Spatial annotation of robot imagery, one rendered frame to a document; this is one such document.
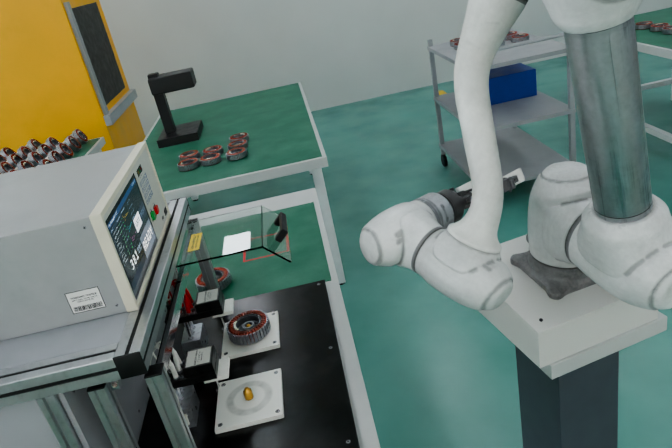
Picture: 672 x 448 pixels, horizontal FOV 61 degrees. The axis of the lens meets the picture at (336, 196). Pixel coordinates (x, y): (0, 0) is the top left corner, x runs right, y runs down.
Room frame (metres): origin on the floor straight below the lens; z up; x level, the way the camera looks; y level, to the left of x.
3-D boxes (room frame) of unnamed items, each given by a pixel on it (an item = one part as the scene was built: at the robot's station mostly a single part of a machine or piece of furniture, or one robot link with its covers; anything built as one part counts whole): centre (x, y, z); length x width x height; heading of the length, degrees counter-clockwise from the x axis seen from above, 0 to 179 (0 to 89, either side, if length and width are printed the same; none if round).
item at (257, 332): (1.26, 0.29, 0.80); 0.11 x 0.11 x 0.04
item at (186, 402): (1.01, 0.43, 0.80); 0.08 x 0.05 x 0.06; 3
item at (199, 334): (1.25, 0.44, 0.80); 0.08 x 0.05 x 0.06; 3
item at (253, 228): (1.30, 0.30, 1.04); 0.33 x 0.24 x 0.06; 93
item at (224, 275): (1.60, 0.44, 0.77); 0.11 x 0.11 x 0.04
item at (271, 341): (1.26, 0.29, 0.78); 0.15 x 0.15 x 0.01; 3
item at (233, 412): (1.02, 0.28, 0.78); 0.15 x 0.15 x 0.01; 3
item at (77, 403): (1.13, 0.54, 0.92); 0.66 x 0.01 x 0.30; 3
